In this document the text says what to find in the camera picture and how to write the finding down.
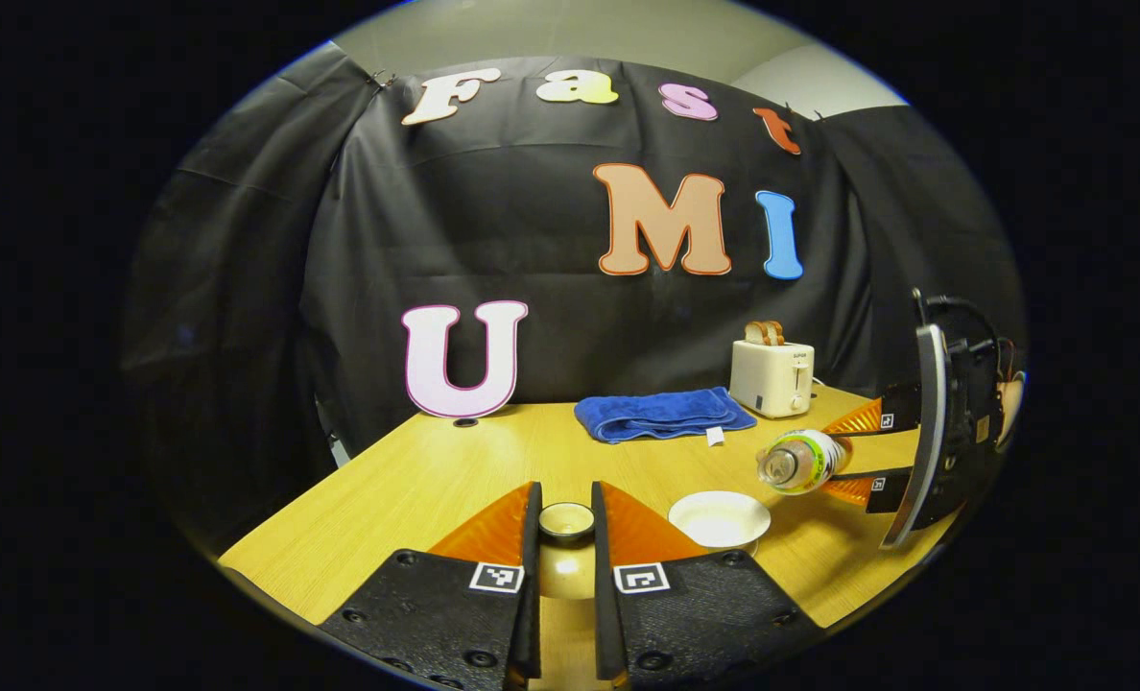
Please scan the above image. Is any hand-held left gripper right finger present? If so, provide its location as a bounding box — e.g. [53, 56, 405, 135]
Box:
[590, 481, 826, 691]

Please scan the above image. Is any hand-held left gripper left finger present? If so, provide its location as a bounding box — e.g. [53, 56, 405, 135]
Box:
[317, 481, 544, 691]

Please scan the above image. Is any white teacup lid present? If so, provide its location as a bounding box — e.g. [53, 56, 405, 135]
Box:
[537, 501, 597, 602]

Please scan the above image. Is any white teacup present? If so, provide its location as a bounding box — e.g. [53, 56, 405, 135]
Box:
[668, 490, 772, 551]

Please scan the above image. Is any white toaster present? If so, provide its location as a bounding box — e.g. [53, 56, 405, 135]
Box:
[729, 340, 816, 419]

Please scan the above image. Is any blue folded towel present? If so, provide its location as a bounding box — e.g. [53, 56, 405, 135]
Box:
[574, 387, 758, 448]

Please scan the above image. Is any black backdrop cloth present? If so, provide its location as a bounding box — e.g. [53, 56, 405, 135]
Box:
[119, 43, 1027, 558]

